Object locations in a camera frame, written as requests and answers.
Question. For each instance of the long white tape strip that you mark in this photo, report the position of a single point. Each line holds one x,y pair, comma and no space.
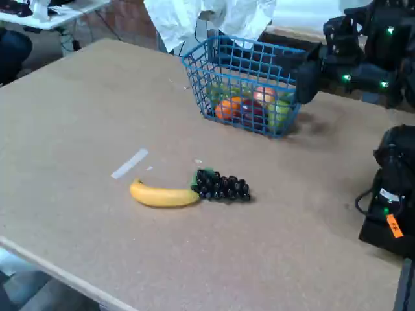
129,163

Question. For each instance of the wooden bench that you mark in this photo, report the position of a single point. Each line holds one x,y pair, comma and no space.
291,32

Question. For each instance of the white paper item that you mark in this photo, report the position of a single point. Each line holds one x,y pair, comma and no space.
40,11

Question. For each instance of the white background table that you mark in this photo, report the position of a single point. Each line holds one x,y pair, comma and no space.
65,14

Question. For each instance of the black toy grapes bunch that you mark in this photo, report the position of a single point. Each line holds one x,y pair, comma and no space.
220,188

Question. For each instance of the dark red toy pomegranate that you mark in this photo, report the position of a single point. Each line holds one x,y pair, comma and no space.
253,113

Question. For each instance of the toy orange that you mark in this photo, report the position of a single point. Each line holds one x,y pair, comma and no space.
227,110

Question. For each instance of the yellow toy banana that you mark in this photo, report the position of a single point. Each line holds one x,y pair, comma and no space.
162,197

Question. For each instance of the person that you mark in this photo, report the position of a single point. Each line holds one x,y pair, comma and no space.
13,52

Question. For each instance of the red and yellow toy apple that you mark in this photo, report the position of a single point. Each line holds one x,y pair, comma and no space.
264,95

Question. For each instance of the green toy pear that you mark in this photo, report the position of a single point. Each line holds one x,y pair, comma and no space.
279,113

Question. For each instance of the orange label tag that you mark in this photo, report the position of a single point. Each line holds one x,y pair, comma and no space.
395,226

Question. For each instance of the round green toy fruit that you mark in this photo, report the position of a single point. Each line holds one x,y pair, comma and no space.
220,92

